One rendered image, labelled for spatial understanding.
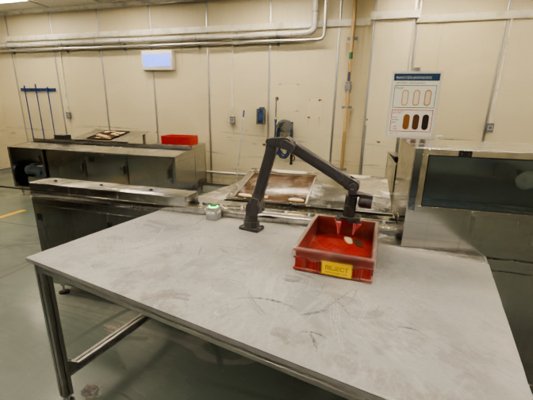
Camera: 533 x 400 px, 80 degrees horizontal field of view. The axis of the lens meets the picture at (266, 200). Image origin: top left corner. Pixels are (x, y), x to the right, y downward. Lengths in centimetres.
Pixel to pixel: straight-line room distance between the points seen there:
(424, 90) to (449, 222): 116
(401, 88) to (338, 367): 201
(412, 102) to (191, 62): 446
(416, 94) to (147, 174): 358
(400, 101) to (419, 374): 193
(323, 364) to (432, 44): 514
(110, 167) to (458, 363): 480
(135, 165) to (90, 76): 302
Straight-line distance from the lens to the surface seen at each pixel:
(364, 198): 158
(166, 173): 466
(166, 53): 640
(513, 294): 194
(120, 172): 511
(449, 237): 174
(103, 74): 731
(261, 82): 575
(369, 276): 132
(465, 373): 106
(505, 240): 181
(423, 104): 259
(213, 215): 190
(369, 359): 100
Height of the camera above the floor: 146
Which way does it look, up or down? 16 degrees down
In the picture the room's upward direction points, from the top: 1 degrees clockwise
